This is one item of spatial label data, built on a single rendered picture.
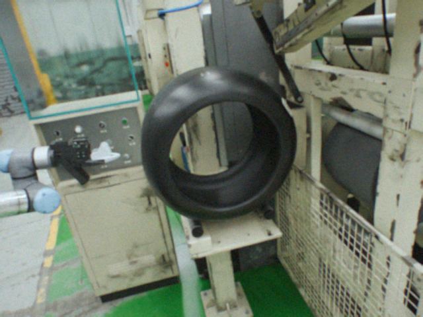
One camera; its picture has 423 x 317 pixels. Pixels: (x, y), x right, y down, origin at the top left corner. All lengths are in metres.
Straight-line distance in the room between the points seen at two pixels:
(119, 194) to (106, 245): 0.35
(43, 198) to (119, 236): 1.01
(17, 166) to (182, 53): 0.72
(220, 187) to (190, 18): 0.70
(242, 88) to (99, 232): 1.31
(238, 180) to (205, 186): 0.15
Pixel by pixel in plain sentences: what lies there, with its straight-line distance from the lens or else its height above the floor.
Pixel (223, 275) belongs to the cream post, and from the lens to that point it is 1.81.
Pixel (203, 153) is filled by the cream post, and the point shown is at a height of 1.05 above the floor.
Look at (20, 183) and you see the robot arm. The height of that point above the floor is 1.20.
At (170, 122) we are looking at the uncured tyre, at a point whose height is 1.33.
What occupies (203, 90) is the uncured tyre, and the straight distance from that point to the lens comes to 0.93.
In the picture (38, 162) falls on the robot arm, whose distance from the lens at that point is 1.10.
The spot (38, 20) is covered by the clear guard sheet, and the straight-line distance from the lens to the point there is 1.68.
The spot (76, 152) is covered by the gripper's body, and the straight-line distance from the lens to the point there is 1.07.
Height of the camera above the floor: 1.58
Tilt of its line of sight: 24 degrees down
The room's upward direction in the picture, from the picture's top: 8 degrees counter-clockwise
